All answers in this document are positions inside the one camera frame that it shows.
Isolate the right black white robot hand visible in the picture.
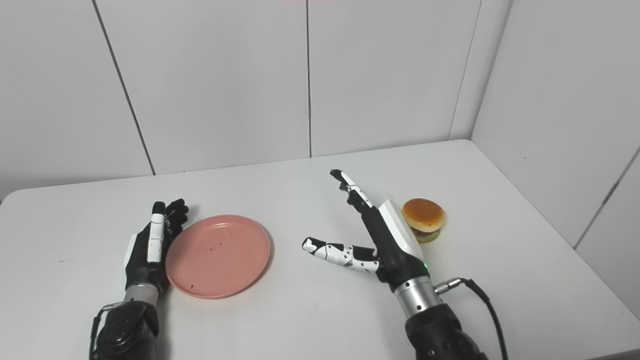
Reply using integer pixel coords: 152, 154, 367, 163
301, 169, 431, 293

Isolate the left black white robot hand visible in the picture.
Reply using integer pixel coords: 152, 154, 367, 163
123, 198, 190, 293

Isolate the toy hamburger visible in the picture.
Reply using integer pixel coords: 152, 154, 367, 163
402, 198, 446, 244

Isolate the pink round plate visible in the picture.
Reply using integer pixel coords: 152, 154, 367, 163
165, 215, 272, 300

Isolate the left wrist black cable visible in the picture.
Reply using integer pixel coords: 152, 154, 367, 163
89, 302, 123, 360

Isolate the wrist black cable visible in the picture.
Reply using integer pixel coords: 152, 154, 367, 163
89, 302, 123, 360
434, 277, 509, 360

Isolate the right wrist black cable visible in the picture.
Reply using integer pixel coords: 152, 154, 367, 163
434, 277, 509, 360

